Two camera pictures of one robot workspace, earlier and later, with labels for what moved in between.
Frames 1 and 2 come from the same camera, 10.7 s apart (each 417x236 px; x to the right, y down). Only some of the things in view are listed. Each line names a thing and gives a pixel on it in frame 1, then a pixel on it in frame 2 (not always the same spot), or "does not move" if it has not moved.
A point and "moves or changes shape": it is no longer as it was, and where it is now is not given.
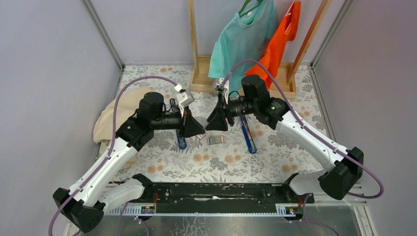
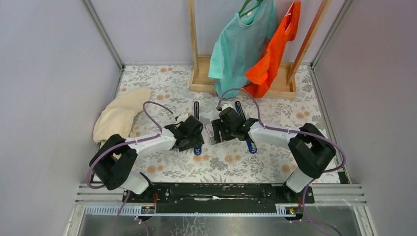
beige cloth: (127, 103) does not move
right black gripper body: (239, 107) to (226, 132)
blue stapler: (181, 140) moves or changes shape
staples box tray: (215, 140) does not move
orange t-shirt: (273, 56) does not move
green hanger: (241, 13) does not move
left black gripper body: (170, 121) to (193, 140)
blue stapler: (247, 131) does not move
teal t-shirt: (243, 38) does not move
